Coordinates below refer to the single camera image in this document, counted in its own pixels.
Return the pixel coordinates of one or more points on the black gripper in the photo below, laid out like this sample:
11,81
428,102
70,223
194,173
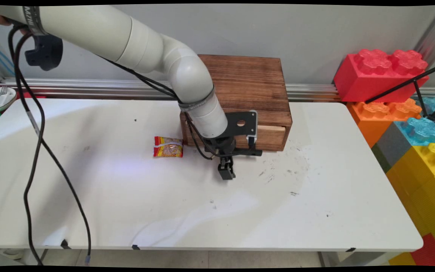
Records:
221,145

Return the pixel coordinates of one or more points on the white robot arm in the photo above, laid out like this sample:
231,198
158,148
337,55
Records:
89,30

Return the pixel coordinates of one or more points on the black clamp device on arm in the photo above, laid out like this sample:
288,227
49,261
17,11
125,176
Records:
45,53

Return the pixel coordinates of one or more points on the wooden drawer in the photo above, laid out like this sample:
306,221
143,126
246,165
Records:
274,138

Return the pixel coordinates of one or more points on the red yellow snack packet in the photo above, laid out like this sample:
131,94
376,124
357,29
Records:
168,147

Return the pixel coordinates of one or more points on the brown wooden drawer cabinet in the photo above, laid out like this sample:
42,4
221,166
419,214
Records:
247,83

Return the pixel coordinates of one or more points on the black tape piece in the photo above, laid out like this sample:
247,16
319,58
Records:
350,249
65,244
136,247

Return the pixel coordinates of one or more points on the big orange toy brick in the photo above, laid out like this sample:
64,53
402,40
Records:
372,117

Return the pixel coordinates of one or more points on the big grey toy brick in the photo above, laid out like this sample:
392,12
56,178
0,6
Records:
389,147

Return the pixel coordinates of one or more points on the big red toy brick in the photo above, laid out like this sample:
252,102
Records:
376,75

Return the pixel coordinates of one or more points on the big yellow toy brick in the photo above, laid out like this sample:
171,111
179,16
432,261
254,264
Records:
425,189

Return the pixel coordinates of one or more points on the big light blue toy brick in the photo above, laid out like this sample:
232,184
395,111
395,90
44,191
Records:
423,130

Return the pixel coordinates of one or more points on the black tripod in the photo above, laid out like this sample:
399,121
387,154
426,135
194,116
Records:
417,85

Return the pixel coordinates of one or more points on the small red toy brick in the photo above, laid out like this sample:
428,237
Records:
431,251

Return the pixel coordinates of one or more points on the white plate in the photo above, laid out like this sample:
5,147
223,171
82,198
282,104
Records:
4,100

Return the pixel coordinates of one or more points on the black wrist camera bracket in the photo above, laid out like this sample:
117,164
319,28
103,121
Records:
240,122

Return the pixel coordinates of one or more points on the aluminium rail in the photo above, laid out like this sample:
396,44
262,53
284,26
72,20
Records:
89,87

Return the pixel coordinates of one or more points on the aluminium post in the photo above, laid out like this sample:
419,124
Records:
432,36

